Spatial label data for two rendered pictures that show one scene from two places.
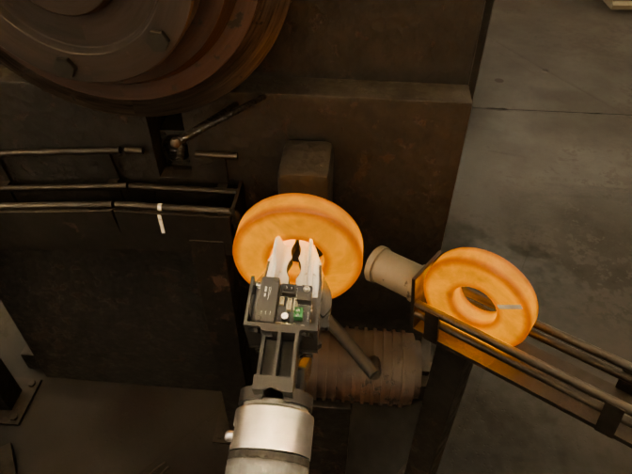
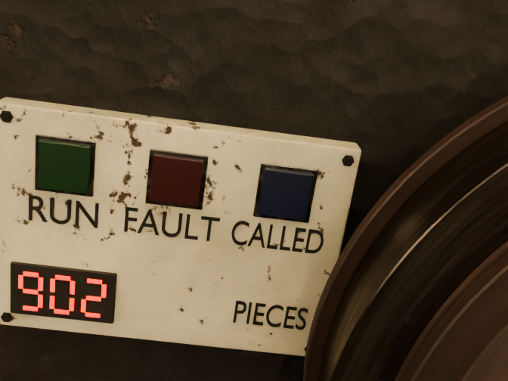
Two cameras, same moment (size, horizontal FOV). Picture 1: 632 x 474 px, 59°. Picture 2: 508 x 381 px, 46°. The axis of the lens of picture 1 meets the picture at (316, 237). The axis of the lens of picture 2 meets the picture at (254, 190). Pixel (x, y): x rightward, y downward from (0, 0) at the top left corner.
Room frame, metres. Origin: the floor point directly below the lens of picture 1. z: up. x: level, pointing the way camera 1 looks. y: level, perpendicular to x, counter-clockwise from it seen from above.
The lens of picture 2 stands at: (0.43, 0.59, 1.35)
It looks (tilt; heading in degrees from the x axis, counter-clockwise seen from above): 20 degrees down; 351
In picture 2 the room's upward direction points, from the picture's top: 9 degrees clockwise
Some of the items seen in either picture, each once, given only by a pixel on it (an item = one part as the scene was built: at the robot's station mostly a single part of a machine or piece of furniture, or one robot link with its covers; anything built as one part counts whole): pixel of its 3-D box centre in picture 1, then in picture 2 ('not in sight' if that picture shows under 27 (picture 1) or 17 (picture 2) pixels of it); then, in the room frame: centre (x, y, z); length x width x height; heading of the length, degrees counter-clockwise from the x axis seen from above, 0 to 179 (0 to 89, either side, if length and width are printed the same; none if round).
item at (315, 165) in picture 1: (307, 213); not in sight; (0.71, 0.01, 0.68); 0.11 x 0.08 x 0.24; 175
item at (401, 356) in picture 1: (349, 422); not in sight; (0.55, -0.07, 0.27); 0.22 x 0.13 x 0.53; 85
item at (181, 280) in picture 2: not in sight; (171, 236); (0.85, 0.58, 1.15); 0.26 x 0.02 x 0.18; 85
